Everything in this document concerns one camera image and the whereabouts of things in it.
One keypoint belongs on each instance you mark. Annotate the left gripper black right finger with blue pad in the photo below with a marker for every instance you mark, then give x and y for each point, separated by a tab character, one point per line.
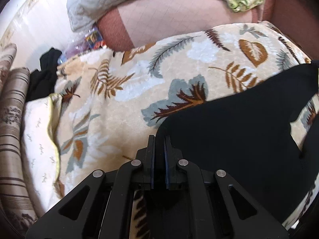
203	204

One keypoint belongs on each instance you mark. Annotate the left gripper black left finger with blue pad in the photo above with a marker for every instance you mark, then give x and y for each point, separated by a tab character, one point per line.
101	205

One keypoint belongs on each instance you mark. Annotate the black knit pants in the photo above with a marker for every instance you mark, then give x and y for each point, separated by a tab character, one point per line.
248	135

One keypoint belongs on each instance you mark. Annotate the white cloth yellow trim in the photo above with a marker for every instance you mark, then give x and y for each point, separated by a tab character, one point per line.
40	155

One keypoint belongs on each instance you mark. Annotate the beige leaf pattern blanket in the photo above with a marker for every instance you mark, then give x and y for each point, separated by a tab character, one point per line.
112	101

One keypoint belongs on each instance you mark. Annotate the black garment in background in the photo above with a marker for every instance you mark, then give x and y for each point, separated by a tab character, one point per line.
42	83

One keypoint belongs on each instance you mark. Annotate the colourful packet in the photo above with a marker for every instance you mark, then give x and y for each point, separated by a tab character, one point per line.
93	39

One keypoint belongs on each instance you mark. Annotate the brown striped floral pillow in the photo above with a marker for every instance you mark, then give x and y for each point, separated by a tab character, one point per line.
7	55

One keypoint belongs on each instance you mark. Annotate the pink quilted folded blanket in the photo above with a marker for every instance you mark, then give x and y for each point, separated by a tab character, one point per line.
138	22

